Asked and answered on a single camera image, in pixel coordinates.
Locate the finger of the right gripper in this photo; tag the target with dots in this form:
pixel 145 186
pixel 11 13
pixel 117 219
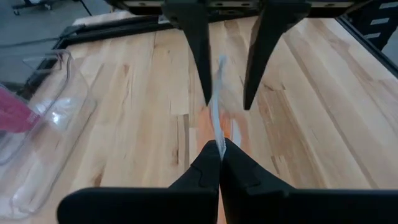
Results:
pixel 196 37
pixel 270 37

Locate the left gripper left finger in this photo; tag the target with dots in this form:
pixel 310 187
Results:
pixel 155 205

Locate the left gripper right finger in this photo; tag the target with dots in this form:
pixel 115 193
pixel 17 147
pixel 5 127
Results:
pixel 280 205

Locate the orange elastic bandage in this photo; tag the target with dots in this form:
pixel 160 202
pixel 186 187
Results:
pixel 203 130

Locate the clear plastic bag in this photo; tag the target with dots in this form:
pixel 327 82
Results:
pixel 59 109
pixel 217 124

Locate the pink elastic bandage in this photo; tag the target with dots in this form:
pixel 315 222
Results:
pixel 14 115

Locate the black controller box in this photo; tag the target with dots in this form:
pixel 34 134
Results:
pixel 377 25

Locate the clear plastic bin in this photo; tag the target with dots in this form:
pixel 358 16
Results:
pixel 62 140

